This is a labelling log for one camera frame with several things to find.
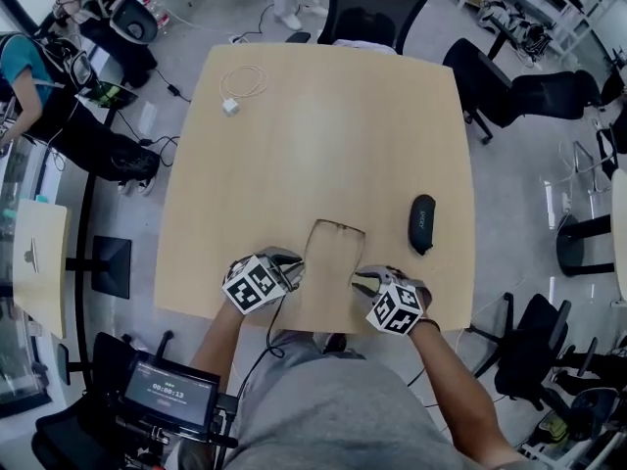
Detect black and white bags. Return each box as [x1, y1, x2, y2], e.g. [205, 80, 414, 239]
[476, 0, 555, 64]

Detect thin-framed eyeglasses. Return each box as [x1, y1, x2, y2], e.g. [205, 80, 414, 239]
[302, 217, 368, 289]

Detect small wooden table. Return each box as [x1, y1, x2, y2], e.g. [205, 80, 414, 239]
[11, 198, 73, 341]

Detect person's right forearm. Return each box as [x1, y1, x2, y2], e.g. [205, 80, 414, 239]
[408, 318, 506, 465]

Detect round wooden table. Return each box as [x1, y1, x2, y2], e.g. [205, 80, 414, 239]
[555, 168, 627, 304]

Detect black white-rimmed pod chair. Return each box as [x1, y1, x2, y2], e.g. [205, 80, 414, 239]
[569, 388, 622, 441]
[77, 0, 160, 91]

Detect person's grey shirt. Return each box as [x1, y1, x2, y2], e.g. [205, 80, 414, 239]
[223, 353, 540, 470]

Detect white charging cable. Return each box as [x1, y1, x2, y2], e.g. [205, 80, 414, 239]
[219, 64, 270, 103]

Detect black mesh office chair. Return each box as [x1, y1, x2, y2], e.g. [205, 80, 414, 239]
[284, 0, 433, 56]

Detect white cloth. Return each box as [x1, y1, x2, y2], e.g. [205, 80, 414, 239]
[332, 37, 399, 56]

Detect small stand on table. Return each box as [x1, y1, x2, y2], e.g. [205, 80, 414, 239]
[21, 236, 44, 274]

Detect yellow-green shoes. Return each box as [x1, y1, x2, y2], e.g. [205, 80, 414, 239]
[535, 410, 570, 444]

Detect person's left forearm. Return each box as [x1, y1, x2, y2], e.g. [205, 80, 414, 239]
[190, 304, 245, 392]

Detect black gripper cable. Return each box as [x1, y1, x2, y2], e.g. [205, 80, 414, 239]
[233, 291, 291, 411]

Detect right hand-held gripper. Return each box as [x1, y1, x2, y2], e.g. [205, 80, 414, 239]
[349, 264, 433, 337]

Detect chrome chair frame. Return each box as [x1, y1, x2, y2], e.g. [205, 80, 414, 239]
[557, 139, 614, 196]

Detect black timer monitor screen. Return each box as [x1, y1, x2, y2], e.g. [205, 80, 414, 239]
[121, 359, 221, 434]

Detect pack of water bottles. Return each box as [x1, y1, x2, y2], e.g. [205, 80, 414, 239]
[142, 0, 171, 29]

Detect white storage shelf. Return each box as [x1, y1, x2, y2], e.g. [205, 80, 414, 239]
[518, 423, 627, 470]

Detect black square table base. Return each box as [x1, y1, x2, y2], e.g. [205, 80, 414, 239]
[91, 234, 133, 302]

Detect black eyeglasses case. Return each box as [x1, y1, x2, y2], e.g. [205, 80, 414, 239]
[407, 193, 439, 257]

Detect person's grey trousers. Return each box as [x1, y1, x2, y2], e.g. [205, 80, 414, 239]
[265, 329, 367, 362]

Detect person's black shoe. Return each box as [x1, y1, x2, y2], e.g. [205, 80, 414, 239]
[322, 332, 350, 355]

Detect glass cabinet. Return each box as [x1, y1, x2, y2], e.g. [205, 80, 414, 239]
[0, 291, 54, 419]

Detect black reclined office chair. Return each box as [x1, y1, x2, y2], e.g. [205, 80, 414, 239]
[441, 37, 603, 147]

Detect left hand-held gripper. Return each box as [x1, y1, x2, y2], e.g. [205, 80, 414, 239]
[221, 245, 307, 316]

